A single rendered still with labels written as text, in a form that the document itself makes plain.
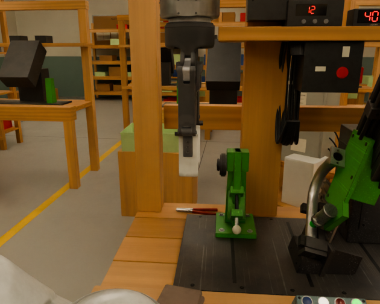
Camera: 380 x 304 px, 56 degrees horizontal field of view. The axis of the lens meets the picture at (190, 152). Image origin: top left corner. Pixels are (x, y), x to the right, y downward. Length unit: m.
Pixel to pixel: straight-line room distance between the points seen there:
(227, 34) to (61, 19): 11.11
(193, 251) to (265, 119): 0.51
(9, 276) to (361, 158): 0.78
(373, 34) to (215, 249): 0.77
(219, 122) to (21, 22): 11.61
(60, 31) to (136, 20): 10.89
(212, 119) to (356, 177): 0.59
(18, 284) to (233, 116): 1.00
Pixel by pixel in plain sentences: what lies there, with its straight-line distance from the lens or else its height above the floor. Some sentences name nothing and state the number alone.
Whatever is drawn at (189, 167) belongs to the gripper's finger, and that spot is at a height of 1.30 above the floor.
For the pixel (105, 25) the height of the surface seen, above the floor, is 2.14.
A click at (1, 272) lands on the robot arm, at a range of 0.49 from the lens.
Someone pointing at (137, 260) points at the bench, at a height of 0.88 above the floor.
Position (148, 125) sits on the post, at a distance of 1.27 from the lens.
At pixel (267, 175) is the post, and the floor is 1.04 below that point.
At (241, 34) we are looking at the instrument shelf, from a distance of 1.10.
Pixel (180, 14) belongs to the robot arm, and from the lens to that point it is 0.52.
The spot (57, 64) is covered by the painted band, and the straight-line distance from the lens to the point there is 12.19.
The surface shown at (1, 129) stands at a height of 0.32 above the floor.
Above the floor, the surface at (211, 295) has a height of 0.90.
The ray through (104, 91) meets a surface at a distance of 10.93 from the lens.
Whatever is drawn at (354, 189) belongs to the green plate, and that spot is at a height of 1.14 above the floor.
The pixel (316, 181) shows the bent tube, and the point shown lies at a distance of 1.09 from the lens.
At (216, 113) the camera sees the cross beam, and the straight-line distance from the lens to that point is 1.32.
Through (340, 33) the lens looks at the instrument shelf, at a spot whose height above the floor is 1.52.
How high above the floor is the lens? 1.48
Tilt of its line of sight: 16 degrees down
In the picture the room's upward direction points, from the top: straight up
